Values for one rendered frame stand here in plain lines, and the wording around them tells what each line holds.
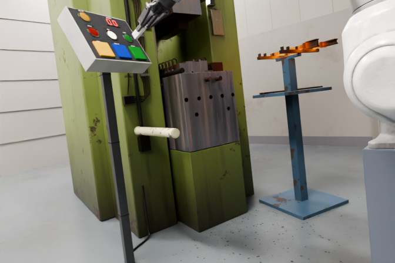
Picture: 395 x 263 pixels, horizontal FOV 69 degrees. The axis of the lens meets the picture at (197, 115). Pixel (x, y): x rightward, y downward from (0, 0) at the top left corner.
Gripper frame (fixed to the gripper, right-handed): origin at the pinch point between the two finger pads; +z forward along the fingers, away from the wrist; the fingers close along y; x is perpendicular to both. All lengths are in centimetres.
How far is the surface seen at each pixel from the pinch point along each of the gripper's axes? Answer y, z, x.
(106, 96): -1.7, 32.6, -10.1
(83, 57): -17.1, 18.3, -0.1
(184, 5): 52, -5, 26
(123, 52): -0.3, 12.4, -1.0
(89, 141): 32, 98, -2
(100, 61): -13.9, 14.2, -5.4
